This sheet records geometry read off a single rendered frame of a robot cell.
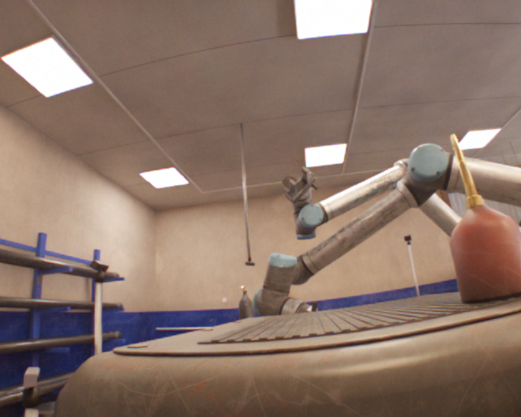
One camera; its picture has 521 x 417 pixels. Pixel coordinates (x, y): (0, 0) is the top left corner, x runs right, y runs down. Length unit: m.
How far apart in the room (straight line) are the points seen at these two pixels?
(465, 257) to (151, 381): 0.25
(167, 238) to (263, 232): 1.94
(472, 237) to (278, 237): 5.40
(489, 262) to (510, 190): 0.70
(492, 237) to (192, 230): 5.91
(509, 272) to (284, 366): 0.19
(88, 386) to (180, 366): 0.06
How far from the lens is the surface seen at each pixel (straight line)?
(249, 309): 4.24
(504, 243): 0.28
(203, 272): 5.85
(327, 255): 1.06
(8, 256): 3.24
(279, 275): 0.97
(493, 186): 0.95
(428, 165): 0.93
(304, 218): 1.19
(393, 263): 5.71
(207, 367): 0.19
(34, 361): 3.80
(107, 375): 0.22
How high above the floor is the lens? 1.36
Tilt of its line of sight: 20 degrees up
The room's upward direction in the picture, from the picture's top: 6 degrees counter-clockwise
